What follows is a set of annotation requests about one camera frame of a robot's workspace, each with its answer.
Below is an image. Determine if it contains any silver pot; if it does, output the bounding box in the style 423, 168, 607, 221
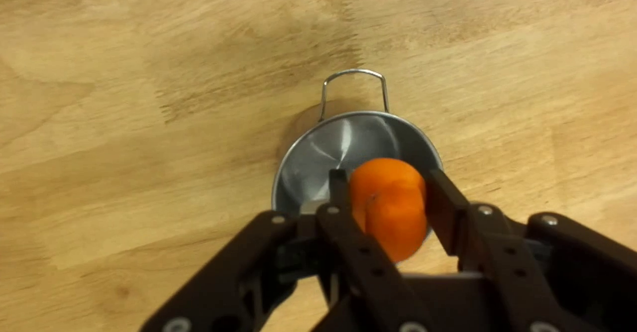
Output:
271, 68, 444, 240

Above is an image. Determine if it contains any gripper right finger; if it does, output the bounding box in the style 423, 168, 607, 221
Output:
424, 169, 637, 332

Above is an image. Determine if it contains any orange rubber duck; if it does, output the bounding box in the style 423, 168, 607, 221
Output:
348, 158, 429, 263

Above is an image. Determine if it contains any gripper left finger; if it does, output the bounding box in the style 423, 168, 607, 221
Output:
138, 169, 432, 332

